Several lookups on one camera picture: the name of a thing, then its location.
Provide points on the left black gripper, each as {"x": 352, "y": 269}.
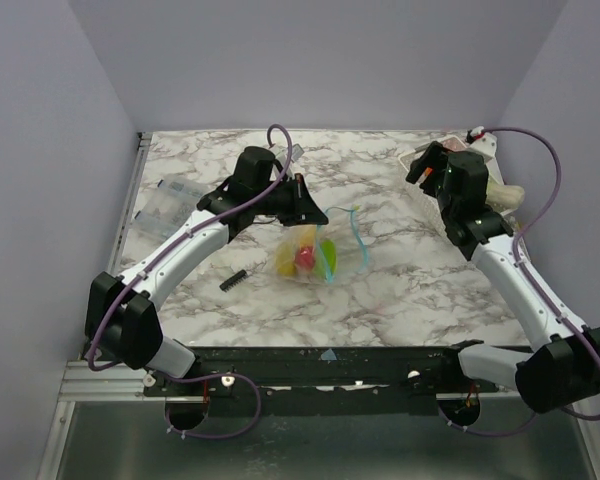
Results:
{"x": 303, "y": 211}

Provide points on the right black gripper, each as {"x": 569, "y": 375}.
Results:
{"x": 431, "y": 163}

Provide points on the green lime fruit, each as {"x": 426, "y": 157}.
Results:
{"x": 326, "y": 260}

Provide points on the clear zip top bag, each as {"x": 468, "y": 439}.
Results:
{"x": 352, "y": 253}

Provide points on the yellow pear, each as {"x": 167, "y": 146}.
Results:
{"x": 284, "y": 256}

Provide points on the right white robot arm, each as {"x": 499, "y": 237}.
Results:
{"x": 563, "y": 366}

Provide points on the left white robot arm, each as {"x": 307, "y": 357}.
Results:
{"x": 122, "y": 314}

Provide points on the green white leek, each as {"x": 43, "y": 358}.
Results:
{"x": 503, "y": 197}

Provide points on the black comb strip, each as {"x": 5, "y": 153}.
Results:
{"x": 234, "y": 280}

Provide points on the clear plastic screw box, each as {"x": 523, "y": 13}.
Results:
{"x": 168, "y": 207}

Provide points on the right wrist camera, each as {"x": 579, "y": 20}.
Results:
{"x": 481, "y": 142}

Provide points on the aluminium frame rail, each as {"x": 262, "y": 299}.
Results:
{"x": 144, "y": 141}

